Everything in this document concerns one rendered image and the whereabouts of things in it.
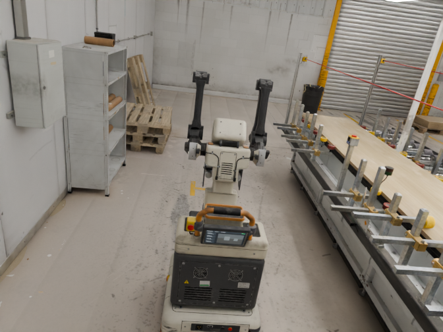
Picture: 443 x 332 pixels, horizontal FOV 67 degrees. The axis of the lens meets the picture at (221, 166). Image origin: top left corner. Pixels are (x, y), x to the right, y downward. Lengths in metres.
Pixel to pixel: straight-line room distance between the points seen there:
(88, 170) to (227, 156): 2.15
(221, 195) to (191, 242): 0.44
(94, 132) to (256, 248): 2.30
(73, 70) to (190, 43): 6.42
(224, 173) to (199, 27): 7.86
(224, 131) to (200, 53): 7.75
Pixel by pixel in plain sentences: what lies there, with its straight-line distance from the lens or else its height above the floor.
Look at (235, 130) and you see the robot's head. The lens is 2.08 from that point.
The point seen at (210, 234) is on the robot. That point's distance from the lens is 1.84.
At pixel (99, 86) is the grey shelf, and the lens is 3.56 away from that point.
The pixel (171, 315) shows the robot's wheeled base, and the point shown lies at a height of 0.28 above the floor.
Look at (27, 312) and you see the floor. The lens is 2.77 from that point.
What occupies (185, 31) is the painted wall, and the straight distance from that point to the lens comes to 9.73.
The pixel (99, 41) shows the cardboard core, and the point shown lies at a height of 1.60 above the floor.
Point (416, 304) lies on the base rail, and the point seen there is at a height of 0.70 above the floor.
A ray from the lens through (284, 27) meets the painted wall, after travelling 9.95.
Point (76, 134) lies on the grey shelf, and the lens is 3.77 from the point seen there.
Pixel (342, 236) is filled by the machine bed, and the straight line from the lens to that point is 3.54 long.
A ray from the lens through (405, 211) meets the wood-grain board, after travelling 2.66.
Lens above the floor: 1.93
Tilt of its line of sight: 23 degrees down
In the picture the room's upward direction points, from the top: 8 degrees clockwise
